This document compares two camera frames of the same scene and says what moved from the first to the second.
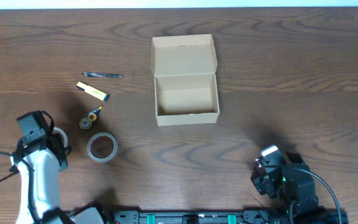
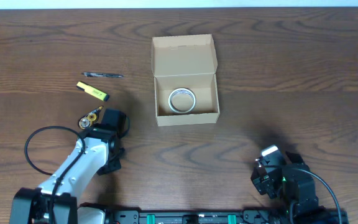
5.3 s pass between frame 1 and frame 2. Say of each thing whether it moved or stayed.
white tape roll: moved
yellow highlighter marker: stayed
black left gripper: moved
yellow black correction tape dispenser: stayed
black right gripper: stayed
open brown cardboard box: stayed
